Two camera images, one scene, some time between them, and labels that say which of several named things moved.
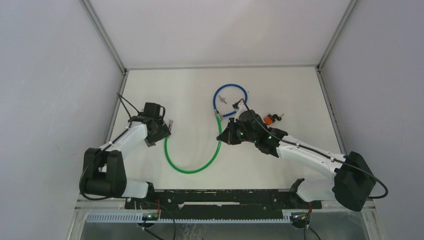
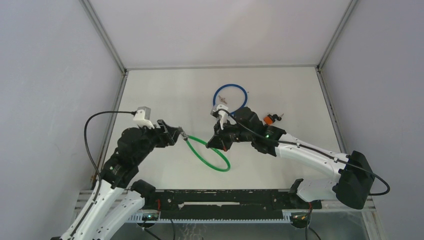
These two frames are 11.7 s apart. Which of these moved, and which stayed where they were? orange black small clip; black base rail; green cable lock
Moved: green cable lock
Stayed: black base rail; orange black small clip
